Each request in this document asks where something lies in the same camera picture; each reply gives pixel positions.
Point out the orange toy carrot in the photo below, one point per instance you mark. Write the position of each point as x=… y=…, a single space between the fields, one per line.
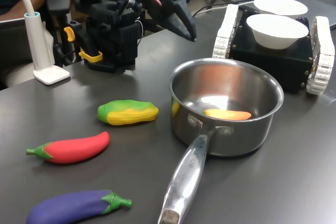
x=228 y=115

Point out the white bowl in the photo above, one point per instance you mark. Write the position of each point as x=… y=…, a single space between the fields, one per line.
x=275 y=35
x=281 y=5

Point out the black tracked vehicle, white tracks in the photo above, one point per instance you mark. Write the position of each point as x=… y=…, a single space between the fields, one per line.
x=267 y=62

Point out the yellow green toy corn cob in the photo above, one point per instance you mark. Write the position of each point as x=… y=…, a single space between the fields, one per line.
x=126 y=112

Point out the black yellow table clamp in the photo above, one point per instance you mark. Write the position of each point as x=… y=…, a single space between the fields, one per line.
x=68 y=33

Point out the red toy chilli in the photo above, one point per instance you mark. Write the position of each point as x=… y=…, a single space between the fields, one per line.
x=73 y=149

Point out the purple toy aubergine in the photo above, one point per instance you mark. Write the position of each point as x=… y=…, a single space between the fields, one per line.
x=71 y=207

